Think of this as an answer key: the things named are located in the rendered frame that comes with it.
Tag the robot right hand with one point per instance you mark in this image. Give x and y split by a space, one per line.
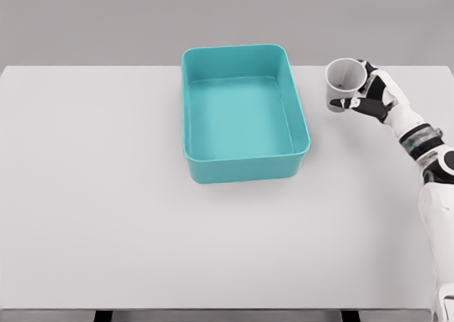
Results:
386 91

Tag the white paper cup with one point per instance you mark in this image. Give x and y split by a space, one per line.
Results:
343 84

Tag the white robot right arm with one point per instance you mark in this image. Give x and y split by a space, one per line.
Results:
431 180

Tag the teal plastic basket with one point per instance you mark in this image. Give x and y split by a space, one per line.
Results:
241 112

